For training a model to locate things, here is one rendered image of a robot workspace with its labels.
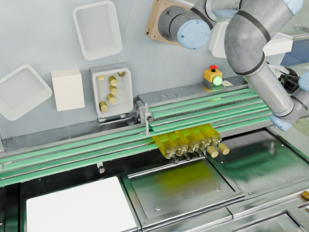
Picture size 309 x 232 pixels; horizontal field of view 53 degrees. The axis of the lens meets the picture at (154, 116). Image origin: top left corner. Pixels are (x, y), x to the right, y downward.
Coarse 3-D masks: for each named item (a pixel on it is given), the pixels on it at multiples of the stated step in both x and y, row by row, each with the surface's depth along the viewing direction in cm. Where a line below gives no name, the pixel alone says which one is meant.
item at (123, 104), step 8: (104, 72) 135; (112, 72) 136; (128, 72) 139; (96, 80) 143; (104, 80) 144; (120, 80) 147; (128, 80) 142; (96, 88) 137; (104, 88) 146; (120, 88) 149; (128, 88) 145; (96, 96) 139; (104, 96) 148; (120, 96) 151; (128, 96) 148; (96, 104) 141; (112, 104) 152; (120, 104) 152; (128, 104) 150; (104, 112) 147; (112, 112) 147; (120, 112) 147
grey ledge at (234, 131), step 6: (306, 114) 190; (246, 126) 177; (252, 126) 178; (258, 126) 180; (264, 126) 182; (270, 126) 182; (222, 132) 172; (228, 132) 174; (234, 132) 175; (240, 132) 177
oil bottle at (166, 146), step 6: (156, 138) 146; (162, 138) 144; (168, 138) 144; (156, 144) 148; (162, 144) 140; (168, 144) 140; (162, 150) 141; (168, 150) 137; (174, 150) 137; (168, 156) 137
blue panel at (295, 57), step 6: (294, 42) 228; (300, 42) 227; (306, 42) 227; (294, 48) 216; (300, 48) 216; (306, 48) 215; (288, 54) 206; (294, 54) 206; (300, 54) 205; (306, 54) 205; (282, 60) 197; (288, 60) 196; (294, 60) 196; (300, 60) 196; (306, 60) 196
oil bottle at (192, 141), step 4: (188, 128) 151; (180, 132) 148; (184, 132) 148; (188, 132) 148; (184, 136) 145; (188, 136) 145; (192, 136) 145; (188, 140) 142; (192, 140) 142; (196, 140) 142; (188, 144) 141; (192, 144) 140; (196, 144) 140; (192, 148) 140; (192, 152) 142
